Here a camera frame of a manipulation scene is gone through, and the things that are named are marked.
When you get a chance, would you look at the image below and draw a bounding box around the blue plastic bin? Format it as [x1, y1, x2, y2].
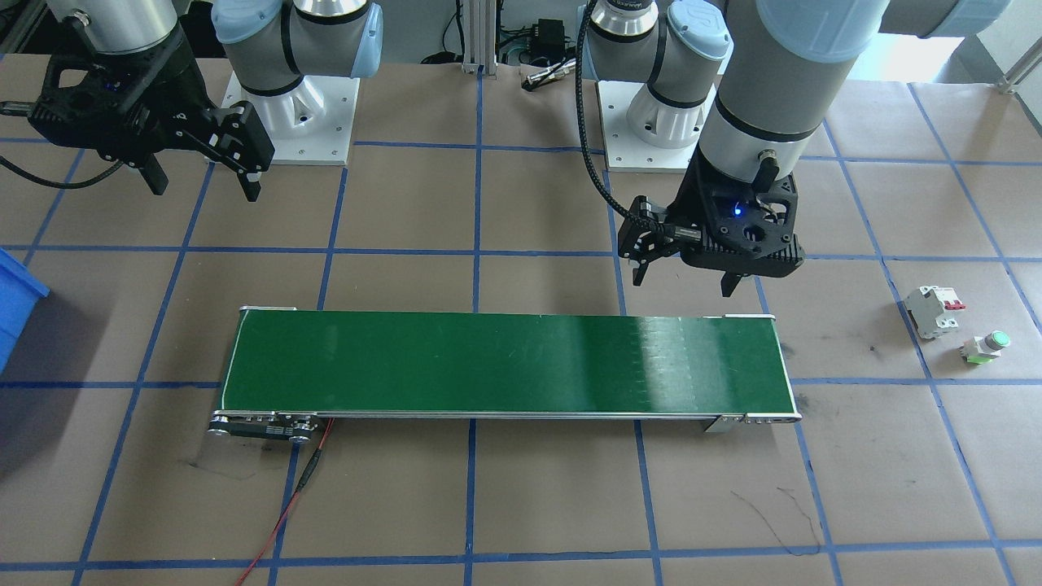
[0, 248, 51, 375]

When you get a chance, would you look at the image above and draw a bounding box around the aluminium frame profile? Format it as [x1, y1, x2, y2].
[460, 0, 499, 76]

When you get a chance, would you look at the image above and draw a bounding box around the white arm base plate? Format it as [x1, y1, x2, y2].
[208, 72, 361, 167]
[597, 79, 719, 173]

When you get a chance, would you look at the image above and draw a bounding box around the aluminium bar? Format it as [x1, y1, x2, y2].
[1003, 53, 1042, 94]

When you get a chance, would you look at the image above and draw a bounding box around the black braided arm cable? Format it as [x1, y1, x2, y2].
[576, 0, 656, 233]

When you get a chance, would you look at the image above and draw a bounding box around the white circuit breaker red switch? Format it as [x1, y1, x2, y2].
[904, 285, 968, 340]

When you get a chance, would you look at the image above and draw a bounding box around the silver metal connector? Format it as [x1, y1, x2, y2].
[521, 61, 580, 92]

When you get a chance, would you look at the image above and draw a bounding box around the green belt conveyor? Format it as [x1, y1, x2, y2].
[208, 306, 803, 444]

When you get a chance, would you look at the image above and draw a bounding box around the black power adapter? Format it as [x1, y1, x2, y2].
[529, 20, 569, 59]

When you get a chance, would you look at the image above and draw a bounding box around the red and black conveyor cable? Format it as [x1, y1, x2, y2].
[236, 418, 335, 586]

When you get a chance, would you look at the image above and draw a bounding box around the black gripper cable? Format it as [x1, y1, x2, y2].
[0, 155, 125, 190]

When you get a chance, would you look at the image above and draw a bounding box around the green push button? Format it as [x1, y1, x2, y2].
[959, 330, 1012, 367]

